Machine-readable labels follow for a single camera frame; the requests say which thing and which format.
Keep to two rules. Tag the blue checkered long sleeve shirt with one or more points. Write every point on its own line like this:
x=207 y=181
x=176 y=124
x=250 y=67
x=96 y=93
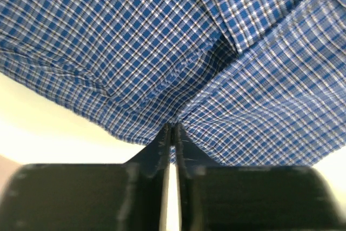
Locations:
x=252 y=81

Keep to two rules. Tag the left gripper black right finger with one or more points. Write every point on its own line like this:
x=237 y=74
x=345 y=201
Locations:
x=216 y=197

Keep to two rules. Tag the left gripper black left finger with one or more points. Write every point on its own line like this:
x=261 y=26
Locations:
x=106 y=196

